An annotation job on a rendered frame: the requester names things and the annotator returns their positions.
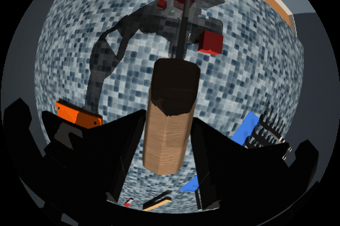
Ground blue flat strip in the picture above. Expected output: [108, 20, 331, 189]
[179, 111, 261, 192]

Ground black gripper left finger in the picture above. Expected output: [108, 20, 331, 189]
[42, 110, 147, 203]

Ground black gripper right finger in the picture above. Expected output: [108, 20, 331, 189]
[191, 116, 289, 210]

